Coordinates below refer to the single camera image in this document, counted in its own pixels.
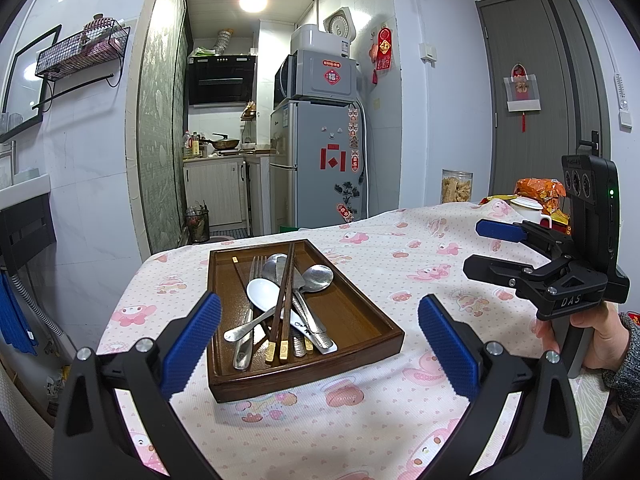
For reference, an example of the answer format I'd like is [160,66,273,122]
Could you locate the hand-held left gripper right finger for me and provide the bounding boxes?
[417,294,585,480]

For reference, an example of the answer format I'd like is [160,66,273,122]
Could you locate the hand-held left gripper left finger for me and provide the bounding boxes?
[52,291,223,480]

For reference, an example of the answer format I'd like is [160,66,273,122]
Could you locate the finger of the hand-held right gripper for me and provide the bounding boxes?
[475,218,569,254]
[463,254,561,294]

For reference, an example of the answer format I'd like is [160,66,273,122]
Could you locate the metal fork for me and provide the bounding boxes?
[232,255,269,370]

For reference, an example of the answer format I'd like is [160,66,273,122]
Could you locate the white ceramic spoon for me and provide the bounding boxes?
[246,278,335,354]

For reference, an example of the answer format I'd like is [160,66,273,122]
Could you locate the brown wooden tray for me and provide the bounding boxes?
[206,238,406,404]

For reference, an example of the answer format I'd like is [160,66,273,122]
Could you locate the round metal spoon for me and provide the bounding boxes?
[223,264,335,343]

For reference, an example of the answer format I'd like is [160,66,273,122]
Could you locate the person's right forearm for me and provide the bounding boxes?
[600,312,640,426]

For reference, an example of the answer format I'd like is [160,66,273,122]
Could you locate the person's right hand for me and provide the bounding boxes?
[536,305,630,371]

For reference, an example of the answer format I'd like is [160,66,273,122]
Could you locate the white lidded mug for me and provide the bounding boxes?
[509,197,555,229]

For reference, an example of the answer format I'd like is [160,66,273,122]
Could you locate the clear plastic snack jar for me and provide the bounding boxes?
[441,170,474,205]

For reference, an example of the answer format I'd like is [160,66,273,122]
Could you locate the orange snack bag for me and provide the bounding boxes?
[514,178,569,226]

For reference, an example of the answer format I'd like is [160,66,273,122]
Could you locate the grey door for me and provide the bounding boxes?
[475,0,613,211]

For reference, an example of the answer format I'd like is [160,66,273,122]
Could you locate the white hanging door bag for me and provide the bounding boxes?
[504,62,544,133]

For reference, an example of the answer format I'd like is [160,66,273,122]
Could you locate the white kitchen cabinet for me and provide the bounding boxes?
[182,152,271,236]

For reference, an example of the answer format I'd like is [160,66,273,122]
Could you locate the blue towel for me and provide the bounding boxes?
[0,272,39,357]

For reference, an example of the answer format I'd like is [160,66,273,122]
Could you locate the grey refrigerator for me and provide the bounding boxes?
[269,99,371,233]

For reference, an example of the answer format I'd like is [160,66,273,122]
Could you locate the black sink cabinet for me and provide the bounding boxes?
[0,196,57,273]

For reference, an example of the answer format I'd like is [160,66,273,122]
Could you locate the metal wok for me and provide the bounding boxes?
[202,133,242,151]

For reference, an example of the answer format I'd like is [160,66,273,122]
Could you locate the green patterned sliding door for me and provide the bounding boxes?
[136,0,191,263]

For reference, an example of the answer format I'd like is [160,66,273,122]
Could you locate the white sink basin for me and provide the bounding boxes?
[0,174,52,211]

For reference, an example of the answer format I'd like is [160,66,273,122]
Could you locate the grey microwave oven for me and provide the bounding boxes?
[273,49,359,107]

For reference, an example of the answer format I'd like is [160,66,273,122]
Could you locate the black range hood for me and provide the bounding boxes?
[186,55,257,107]

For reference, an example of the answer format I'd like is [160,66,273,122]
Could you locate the white kitchen appliance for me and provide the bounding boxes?
[290,24,351,59]

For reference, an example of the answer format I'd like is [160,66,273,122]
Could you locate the black framed mirror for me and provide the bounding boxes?
[0,24,63,143]

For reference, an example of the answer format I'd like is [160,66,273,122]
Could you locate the black wire bin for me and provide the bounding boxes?
[184,202,211,244]

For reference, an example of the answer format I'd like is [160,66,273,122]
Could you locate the white wall thermometer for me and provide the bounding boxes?
[616,74,635,128]

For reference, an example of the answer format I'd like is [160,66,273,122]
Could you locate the grey corrugated hose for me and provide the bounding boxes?
[12,265,66,341]

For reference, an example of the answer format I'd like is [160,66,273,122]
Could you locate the red wall charm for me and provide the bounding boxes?
[375,26,396,72]

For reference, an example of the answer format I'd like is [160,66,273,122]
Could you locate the black wire basket shelf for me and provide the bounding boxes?
[32,18,132,111]

